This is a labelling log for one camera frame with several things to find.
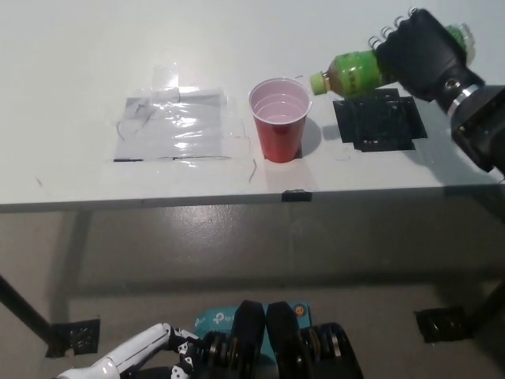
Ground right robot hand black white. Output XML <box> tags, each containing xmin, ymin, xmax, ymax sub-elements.
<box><xmin>368</xmin><ymin>7</ymin><xmax>486</xmax><ymax>114</ymax></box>

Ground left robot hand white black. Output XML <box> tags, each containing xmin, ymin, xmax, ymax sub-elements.
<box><xmin>54</xmin><ymin>322</ymin><xmax>201</xmax><ymax>379</ymax></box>

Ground green tea bottle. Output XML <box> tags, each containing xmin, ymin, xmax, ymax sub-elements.
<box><xmin>309</xmin><ymin>22</ymin><xmax>477</xmax><ymax>98</ymax></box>

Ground black tape patch on desk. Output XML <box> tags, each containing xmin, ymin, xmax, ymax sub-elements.
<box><xmin>332</xmin><ymin>88</ymin><xmax>429</xmax><ymax>152</ymax></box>

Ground black robot torso blocks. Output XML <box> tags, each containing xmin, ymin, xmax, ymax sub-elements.
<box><xmin>196</xmin><ymin>299</ymin><xmax>364</xmax><ymax>379</ymax></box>

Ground red plastic cup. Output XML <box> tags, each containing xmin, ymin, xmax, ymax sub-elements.
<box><xmin>248</xmin><ymin>77</ymin><xmax>314</xmax><ymax>163</ymax></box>

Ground teal router box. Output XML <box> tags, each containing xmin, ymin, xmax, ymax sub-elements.
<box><xmin>193</xmin><ymin>302</ymin><xmax>312</xmax><ymax>356</ymax></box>

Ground black table leg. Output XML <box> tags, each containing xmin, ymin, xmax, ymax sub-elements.
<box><xmin>0</xmin><ymin>274</ymin><xmax>54</xmax><ymax>348</ymax></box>

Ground small black tape piece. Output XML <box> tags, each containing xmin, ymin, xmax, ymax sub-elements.
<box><xmin>282</xmin><ymin>189</ymin><xmax>312</xmax><ymax>203</ymax></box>

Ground clear taped plastic sheet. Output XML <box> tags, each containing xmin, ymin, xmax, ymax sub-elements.
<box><xmin>113</xmin><ymin>88</ymin><xmax>232</xmax><ymax>163</ymax></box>

